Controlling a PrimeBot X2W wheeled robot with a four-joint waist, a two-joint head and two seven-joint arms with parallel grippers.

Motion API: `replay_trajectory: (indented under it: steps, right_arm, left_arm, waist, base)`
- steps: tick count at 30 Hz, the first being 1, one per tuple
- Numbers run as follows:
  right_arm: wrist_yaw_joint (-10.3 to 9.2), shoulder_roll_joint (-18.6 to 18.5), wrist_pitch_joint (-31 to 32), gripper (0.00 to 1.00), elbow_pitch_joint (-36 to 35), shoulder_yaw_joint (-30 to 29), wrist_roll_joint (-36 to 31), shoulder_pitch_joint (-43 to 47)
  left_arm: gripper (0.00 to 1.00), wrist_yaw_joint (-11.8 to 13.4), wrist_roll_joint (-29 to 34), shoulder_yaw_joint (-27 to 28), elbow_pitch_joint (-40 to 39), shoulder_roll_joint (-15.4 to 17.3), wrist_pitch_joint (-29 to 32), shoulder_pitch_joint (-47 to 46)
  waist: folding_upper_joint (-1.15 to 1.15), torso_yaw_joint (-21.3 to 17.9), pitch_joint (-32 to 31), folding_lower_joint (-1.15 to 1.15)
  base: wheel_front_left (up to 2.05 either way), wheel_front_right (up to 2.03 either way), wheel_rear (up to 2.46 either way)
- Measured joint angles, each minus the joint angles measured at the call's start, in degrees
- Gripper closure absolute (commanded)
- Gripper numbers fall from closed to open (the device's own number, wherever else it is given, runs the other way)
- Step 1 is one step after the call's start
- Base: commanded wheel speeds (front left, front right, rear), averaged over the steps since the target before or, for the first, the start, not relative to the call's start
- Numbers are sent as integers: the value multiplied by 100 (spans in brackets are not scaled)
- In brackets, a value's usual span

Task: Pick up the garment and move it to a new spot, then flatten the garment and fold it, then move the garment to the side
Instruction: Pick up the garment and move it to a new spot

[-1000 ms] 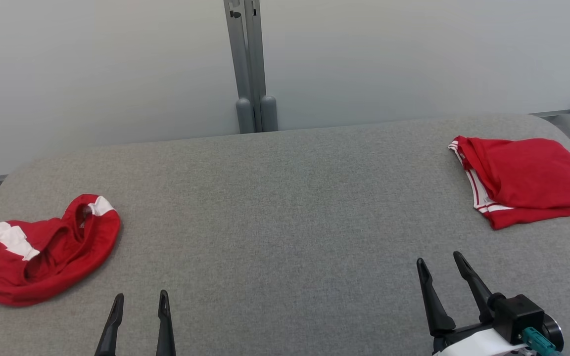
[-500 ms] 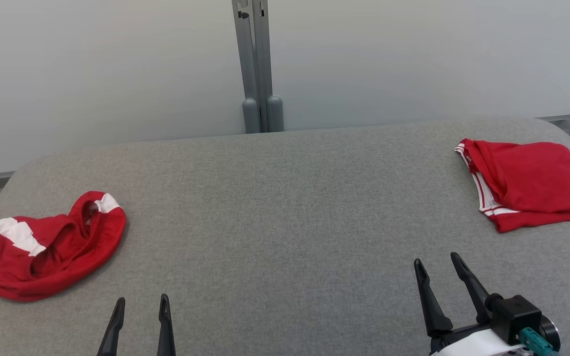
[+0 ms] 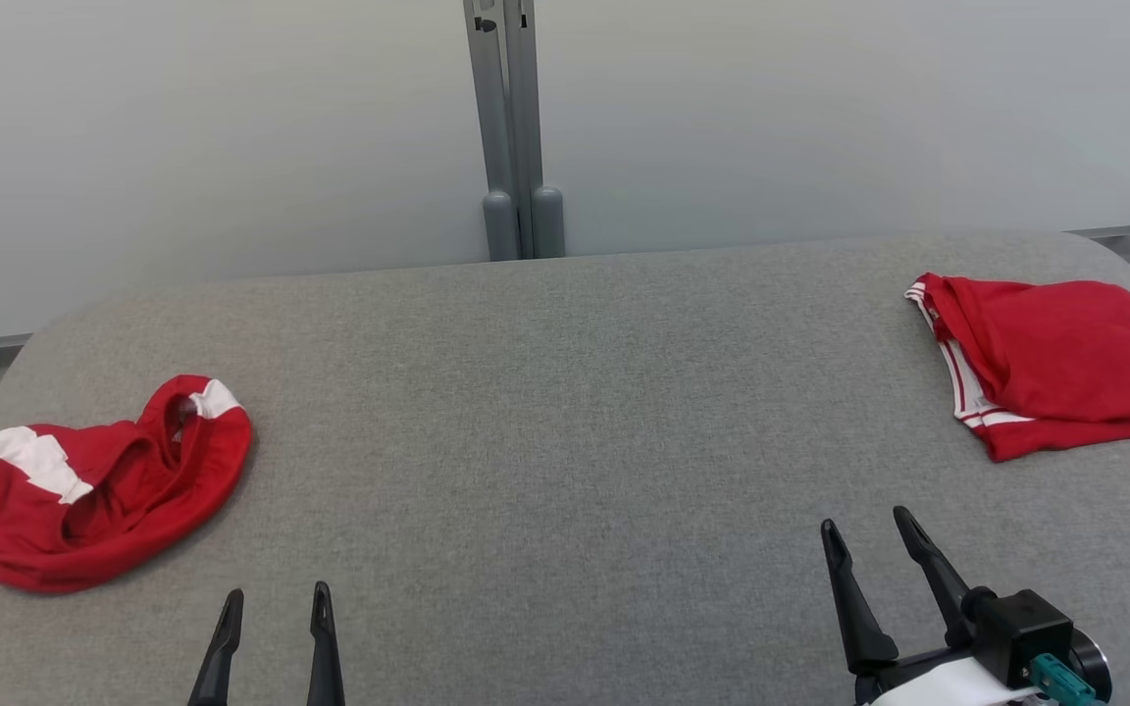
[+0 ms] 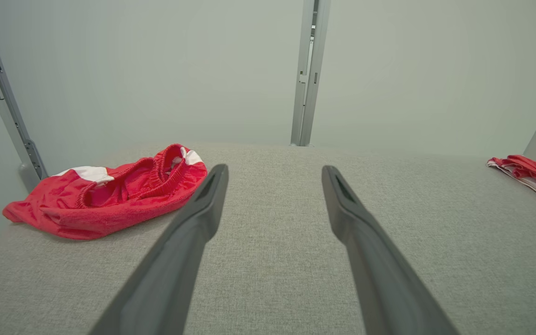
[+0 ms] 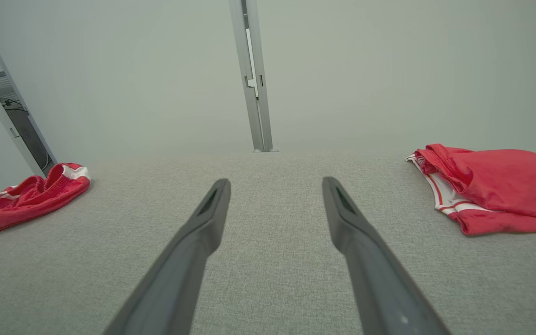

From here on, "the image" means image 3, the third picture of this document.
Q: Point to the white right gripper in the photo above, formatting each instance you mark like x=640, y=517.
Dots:
x=948, y=684

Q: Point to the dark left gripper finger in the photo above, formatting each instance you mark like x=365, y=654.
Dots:
x=220, y=657
x=325, y=657

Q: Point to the red shorts with white stripes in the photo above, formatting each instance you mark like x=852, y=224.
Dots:
x=84, y=500

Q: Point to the red basketball jersey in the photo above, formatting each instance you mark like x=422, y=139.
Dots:
x=1065, y=363

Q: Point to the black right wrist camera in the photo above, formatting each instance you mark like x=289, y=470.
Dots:
x=1016, y=628

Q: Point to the grey partition post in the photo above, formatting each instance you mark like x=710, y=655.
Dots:
x=488, y=118
x=538, y=216

